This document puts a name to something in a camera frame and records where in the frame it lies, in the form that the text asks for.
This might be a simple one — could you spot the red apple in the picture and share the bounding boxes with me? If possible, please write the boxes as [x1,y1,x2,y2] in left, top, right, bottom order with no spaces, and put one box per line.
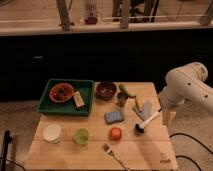
[109,127,122,141]

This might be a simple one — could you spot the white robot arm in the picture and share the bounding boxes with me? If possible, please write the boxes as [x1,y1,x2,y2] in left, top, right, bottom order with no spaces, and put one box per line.
[158,62,213,125]

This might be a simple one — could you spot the green plastic cup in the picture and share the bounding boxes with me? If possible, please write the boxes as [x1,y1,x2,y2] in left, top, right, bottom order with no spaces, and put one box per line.
[73,128,89,145]

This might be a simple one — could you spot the white paper cup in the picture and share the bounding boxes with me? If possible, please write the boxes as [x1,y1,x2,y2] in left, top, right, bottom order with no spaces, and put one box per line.
[43,124,62,143]

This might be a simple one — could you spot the grey cloth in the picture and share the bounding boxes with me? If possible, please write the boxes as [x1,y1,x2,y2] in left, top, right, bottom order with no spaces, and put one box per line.
[133,101,152,121]

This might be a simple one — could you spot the yellow banana toy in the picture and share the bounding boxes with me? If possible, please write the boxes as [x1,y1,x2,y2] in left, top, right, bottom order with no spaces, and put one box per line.
[135,96,143,112]

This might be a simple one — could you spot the green cucumber toy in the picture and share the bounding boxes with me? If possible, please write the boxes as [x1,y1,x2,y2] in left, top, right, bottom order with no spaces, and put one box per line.
[119,84,136,98]

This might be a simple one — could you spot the blue sponge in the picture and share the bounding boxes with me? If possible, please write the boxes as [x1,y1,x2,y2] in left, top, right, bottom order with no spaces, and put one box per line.
[104,110,124,124]

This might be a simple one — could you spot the dark brown bowl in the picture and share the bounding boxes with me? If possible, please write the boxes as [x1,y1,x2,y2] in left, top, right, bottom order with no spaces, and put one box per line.
[95,81,117,101]

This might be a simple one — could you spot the silver fork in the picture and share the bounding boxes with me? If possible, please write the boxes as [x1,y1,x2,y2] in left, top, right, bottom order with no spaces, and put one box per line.
[102,143,130,171]

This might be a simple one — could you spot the small wooden block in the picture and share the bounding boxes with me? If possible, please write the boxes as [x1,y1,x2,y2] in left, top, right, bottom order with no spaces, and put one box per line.
[73,91,85,108]

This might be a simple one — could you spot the green plastic tray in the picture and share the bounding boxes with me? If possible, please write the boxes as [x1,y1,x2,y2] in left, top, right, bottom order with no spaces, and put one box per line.
[37,79,94,117]

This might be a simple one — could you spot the orange bowl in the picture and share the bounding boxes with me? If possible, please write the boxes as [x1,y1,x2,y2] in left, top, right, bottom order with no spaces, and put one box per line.
[49,83,74,103]

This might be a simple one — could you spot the black stand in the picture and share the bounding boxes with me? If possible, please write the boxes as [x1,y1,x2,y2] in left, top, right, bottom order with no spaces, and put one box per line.
[0,130,12,171]

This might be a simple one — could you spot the black cable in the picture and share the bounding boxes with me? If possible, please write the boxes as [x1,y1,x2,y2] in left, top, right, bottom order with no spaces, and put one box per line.
[169,132,213,171]

